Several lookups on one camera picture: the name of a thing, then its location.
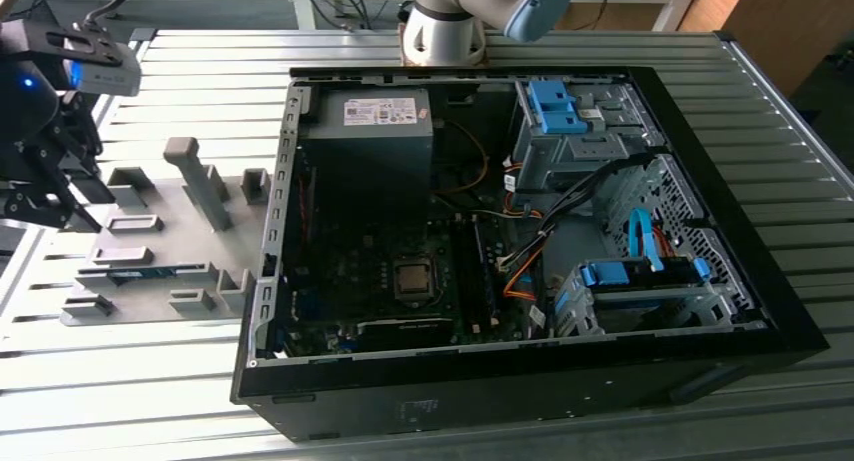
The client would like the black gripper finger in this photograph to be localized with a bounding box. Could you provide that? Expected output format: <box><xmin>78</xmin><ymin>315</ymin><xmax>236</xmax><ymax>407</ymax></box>
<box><xmin>0</xmin><ymin>178</ymin><xmax>69</xmax><ymax>230</ymax></box>
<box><xmin>41</xmin><ymin>90</ymin><xmax>105</xmax><ymax>233</ymax></box>

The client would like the green RAM stick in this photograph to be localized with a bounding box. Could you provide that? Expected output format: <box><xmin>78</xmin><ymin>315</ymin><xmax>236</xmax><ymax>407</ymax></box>
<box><xmin>108</xmin><ymin>265</ymin><xmax>180</xmax><ymax>282</ymax></box>

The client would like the empty black RAM slot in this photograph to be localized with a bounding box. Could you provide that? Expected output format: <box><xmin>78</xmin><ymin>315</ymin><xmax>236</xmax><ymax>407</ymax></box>
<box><xmin>448</xmin><ymin>213</ymin><xmax>484</xmax><ymax>334</ymax></box>

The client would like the installed RAM stick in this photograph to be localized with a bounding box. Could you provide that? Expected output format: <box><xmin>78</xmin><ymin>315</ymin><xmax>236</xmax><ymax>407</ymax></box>
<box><xmin>472</xmin><ymin>219</ymin><xmax>501</xmax><ymax>328</ymax></box>

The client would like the grey parts rack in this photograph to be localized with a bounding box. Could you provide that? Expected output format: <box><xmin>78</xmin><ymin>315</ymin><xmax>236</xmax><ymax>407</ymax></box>
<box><xmin>58</xmin><ymin>136</ymin><xmax>272</xmax><ymax>328</ymax></box>

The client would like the grey power supply unit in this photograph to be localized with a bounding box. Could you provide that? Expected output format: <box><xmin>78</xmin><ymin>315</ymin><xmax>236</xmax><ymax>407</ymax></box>
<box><xmin>299</xmin><ymin>88</ymin><xmax>436</xmax><ymax>215</ymax></box>

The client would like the green motherboard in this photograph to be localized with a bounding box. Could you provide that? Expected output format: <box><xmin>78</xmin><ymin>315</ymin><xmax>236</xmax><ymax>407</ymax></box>
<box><xmin>285</xmin><ymin>215</ymin><xmax>535</xmax><ymax>355</ymax></box>

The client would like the CPU in socket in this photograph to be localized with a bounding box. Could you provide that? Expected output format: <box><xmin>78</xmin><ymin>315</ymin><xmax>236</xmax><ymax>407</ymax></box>
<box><xmin>387</xmin><ymin>253</ymin><xmax>441</xmax><ymax>303</ymax></box>

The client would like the black graphics card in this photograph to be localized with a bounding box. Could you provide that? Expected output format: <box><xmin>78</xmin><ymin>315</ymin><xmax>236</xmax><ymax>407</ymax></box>
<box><xmin>355</xmin><ymin>316</ymin><xmax>456</xmax><ymax>353</ymax></box>

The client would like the black open PC case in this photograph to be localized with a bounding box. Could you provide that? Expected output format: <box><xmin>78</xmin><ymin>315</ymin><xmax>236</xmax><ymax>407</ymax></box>
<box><xmin>229</xmin><ymin>64</ymin><xmax>832</xmax><ymax>442</ymax></box>

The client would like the grey metal drive cage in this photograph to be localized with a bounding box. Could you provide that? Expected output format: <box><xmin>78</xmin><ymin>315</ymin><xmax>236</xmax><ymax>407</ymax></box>
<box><xmin>509</xmin><ymin>78</ymin><xmax>669</xmax><ymax>218</ymax></box>

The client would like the hard disk in blue carrier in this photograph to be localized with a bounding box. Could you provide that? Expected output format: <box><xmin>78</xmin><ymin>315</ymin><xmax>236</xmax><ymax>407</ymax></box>
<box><xmin>576</xmin><ymin>257</ymin><xmax>712</xmax><ymax>290</ymax></box>

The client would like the brown wooden cabinet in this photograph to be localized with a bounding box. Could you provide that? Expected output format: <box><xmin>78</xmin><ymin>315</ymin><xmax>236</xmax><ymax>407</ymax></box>
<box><xmin>679</xmin><ymin>0</ymin><xmax>854</xmax><ymax>98</ymax></box>

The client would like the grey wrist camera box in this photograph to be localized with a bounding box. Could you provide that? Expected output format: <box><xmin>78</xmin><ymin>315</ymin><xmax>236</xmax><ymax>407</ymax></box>
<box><xmin>65</xmin><ymin>54</ymin><xmax>144</xmax><ymax>98</ymax></box>

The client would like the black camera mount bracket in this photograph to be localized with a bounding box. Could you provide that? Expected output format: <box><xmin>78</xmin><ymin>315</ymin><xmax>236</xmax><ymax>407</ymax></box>
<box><xmin>0</xmin><ymin>19</ymin><xmax>134</xmax><ymax>68</ymax></box>

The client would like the red thin wire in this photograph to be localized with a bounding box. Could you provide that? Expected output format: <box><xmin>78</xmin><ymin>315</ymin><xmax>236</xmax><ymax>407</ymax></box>
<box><xmin>296</xmin><ymin>168</ymin><xmax>316</xmax><ymax>243</ymax></box>

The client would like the thin orange wire loop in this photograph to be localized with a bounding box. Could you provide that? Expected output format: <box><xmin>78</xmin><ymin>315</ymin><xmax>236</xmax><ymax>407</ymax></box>
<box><xmin>432</xmin><ymin>119</ymin><xmax>492</xmax><ymax>197</ymax></box>

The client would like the orange flat data cable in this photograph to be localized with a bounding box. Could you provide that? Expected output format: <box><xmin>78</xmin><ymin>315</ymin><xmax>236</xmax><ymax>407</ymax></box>
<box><xmin>501</xmin><ymin>259</ymin><xmax>536</xmax><ymax>301</ymax></box>

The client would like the blue plastic drive bracket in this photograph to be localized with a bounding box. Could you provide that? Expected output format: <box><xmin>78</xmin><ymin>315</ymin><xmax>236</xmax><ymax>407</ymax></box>
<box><xmin>524</xmin><ymin>79</ymin><xmax>592</xmax><ymax>135</ymax></box>

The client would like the black cable bundle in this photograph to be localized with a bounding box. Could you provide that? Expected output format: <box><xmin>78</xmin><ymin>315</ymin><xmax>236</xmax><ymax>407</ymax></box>
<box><xmin>496</xmin><ymin>153</ymin><xmax>653</xmax><ymax>273</ymax></box>

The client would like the blue flat data cable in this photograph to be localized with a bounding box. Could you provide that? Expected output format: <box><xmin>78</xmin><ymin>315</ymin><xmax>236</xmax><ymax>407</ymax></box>
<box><xmin>628</xmin><ymin>207</ymin><xmax>667</xmax><ymax>273</ymax></box>

